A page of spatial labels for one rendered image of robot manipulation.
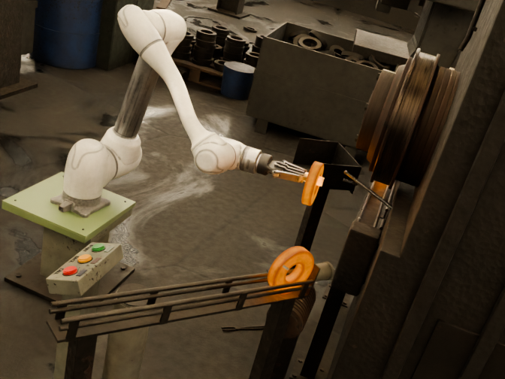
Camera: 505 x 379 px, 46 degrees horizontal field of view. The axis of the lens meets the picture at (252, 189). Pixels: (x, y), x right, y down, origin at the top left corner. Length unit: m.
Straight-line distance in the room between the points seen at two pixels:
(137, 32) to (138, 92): 0.33
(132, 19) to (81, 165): 0.60
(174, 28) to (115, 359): 1.21
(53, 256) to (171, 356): 0.66
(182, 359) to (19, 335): 0.63
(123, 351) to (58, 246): 0.80
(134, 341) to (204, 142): 0.67
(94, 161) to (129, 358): 0.84
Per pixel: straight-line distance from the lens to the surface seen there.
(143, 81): 2.46
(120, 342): 1.95
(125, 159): 2.58
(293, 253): 1.77
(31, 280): 2.74
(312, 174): 2.04
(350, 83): 4.53
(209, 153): 1.94
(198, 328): 2.63
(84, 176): 2.46
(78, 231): 2.40
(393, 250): 1.77
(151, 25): 2.27
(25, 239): 3.03
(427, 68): 1.96
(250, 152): 2.11
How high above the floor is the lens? 1.68
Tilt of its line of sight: 26 degrees down
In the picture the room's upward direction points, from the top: 14 degrees clockwise
